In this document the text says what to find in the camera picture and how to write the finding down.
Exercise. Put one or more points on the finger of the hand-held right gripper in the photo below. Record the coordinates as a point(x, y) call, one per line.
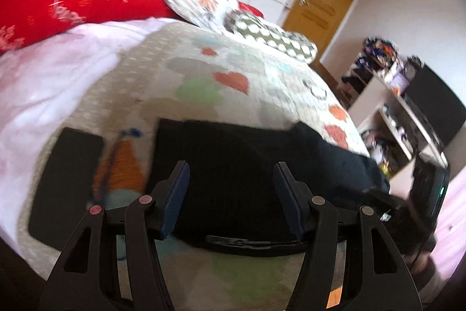
point(382, 203)

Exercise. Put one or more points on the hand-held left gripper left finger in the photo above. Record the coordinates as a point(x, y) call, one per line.
point(176, 187)

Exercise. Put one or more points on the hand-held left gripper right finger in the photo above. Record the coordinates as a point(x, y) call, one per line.
point(287, 190)

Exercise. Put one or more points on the black pants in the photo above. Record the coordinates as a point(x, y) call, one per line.
point(233, 172)

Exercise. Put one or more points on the white shelf desk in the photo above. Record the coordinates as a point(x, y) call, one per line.
point(393, 121)

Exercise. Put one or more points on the black monitor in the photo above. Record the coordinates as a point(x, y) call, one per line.
point(435, 103)

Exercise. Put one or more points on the heart patterned quilt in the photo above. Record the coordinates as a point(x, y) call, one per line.
point(204, 77)

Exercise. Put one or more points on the cluttered shoe rack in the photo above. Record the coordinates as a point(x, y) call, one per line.
point(371, 59)

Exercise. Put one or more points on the green dotted bolster pillow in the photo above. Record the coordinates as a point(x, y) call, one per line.
point(273, 36)

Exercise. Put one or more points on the white bed sheet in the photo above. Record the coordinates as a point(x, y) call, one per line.
point(47, 88)

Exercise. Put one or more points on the red printed pillow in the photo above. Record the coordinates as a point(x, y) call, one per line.
point(251, 9)

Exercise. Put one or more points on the wooden door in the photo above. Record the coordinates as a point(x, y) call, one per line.
point(320, 8)

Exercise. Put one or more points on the red printed duvet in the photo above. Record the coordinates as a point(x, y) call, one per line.
point(72, 1)

